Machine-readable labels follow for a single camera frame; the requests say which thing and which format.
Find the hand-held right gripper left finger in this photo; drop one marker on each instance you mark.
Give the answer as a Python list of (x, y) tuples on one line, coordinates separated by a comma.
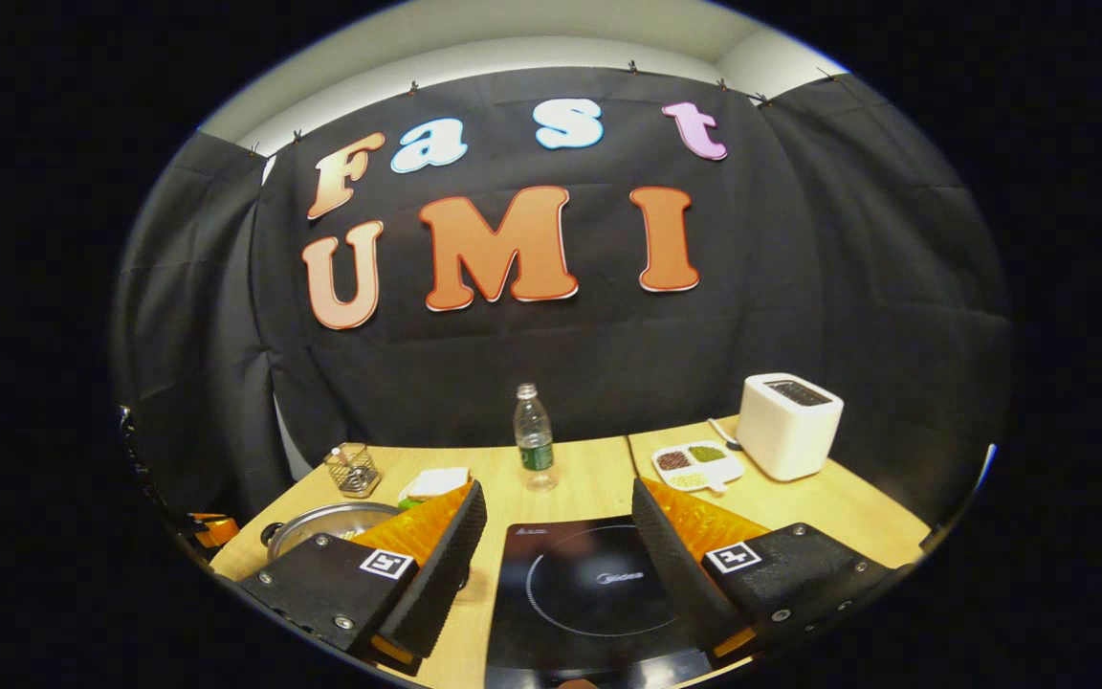
[(446, 574)]

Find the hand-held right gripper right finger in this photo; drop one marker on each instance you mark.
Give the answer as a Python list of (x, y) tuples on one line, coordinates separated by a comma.
[(675, 574)]

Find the white flat packet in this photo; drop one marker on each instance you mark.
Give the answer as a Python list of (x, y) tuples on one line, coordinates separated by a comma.
[(436, 481)]

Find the black backdrop cloth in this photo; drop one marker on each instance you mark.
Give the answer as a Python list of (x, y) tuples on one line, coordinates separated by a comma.
[(800, 287)]

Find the row of cloth clips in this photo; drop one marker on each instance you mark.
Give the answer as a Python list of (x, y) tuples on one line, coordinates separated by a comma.
[(632, 67)]

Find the white toaster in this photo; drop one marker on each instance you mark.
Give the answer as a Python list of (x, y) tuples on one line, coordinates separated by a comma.
[(785, 431)]

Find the clear plastic water bottle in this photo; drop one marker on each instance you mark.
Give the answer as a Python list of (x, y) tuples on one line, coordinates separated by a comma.
[(536, 445)]

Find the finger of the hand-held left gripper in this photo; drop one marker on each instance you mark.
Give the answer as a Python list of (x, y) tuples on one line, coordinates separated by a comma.
[(214, 529)]

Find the white divided dish of beans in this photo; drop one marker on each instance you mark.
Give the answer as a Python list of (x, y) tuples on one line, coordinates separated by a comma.
[(694, 467)]

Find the black induction cooktop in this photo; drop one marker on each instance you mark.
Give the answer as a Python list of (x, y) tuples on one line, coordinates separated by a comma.
[(580, 584)]

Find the stainless steel pot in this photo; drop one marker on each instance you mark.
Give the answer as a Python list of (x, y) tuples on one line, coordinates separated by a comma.
[(312, 524)]

